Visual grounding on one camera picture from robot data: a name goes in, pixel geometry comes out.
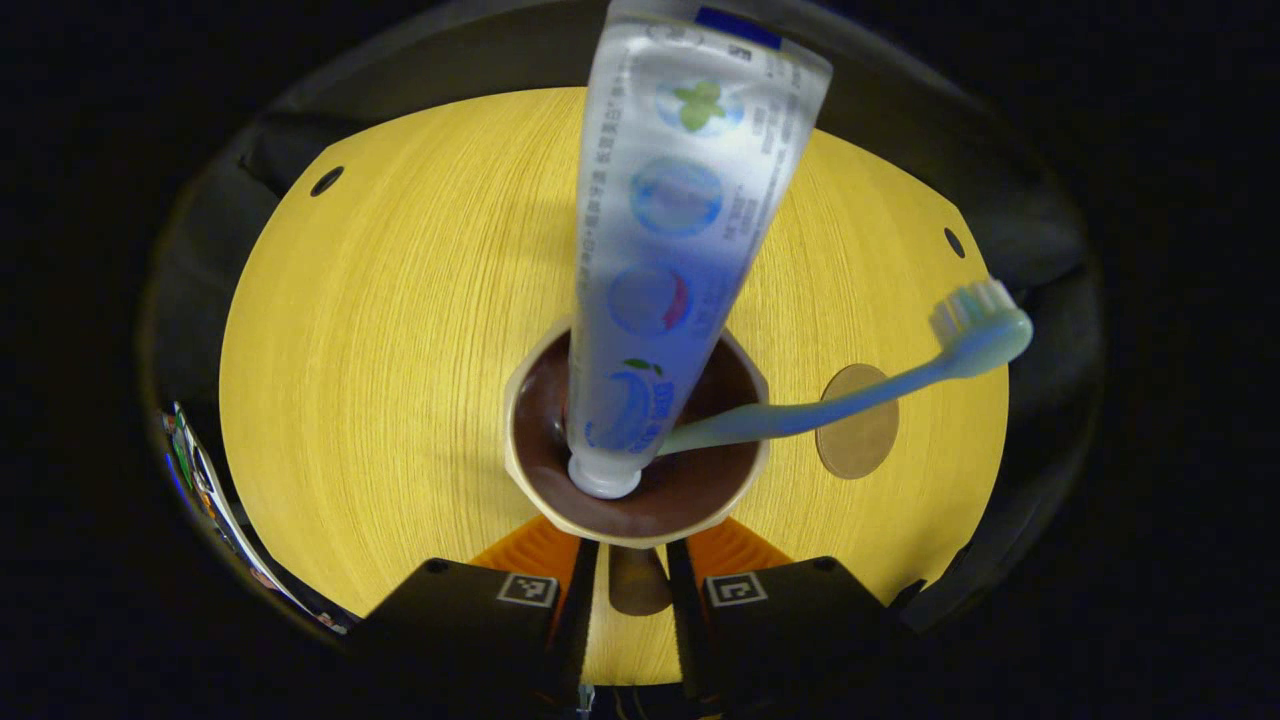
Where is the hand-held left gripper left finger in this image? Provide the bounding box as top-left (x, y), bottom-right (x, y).
top-left (355, 515), bottom-right (601, 706)

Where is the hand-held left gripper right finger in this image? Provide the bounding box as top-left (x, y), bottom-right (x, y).
top-left (665, 517), bottom-right (893, 705)

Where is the beige cup brown inside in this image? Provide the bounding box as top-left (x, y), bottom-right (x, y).
top-left (503, 318), bottom-right (773, 617)

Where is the round brown coaster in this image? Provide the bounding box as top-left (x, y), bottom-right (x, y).
top-left (815, 364), bottom-right (900, 481)

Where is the pale toothbrush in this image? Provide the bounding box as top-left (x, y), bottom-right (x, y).
top-left (655, 278), bottom-right (1034, 458)

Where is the silver toothpaste tube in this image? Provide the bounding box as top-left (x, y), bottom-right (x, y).
top-left (565, 0), bottom-right (834, 501)

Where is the wooden desktop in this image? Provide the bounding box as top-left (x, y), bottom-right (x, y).
top-left (218, 87), bottom-right (1011, 686)

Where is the colourful printed object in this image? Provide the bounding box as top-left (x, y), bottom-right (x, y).
top-left (160, 400), bottom-right (353, 637)

